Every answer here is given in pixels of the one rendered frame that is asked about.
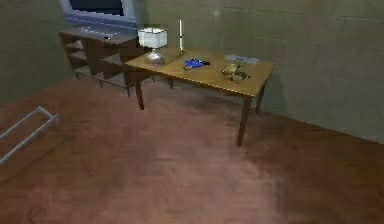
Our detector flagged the light wooden table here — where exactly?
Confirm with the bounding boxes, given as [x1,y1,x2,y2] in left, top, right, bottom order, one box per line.
[124,47,277,148]

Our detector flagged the blue flat object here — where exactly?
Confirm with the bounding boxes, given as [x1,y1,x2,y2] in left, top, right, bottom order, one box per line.
[183,58,212,71]

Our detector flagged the white candle on holder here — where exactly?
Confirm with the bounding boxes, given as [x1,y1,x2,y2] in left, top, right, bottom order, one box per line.
[178,18,186,56]

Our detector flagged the white table lamp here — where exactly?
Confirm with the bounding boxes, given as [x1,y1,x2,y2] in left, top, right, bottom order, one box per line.
[137,27,169,66]

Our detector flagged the dark brown shelf unit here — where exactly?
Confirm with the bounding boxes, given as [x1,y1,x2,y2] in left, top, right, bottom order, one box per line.
[58,27,151,98]

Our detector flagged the grey television set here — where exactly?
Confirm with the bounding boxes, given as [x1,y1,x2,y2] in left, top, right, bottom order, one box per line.
[59,0,139,37]

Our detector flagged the grey metal frame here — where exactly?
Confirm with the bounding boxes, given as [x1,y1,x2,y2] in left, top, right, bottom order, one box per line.
[0,105,60,166]

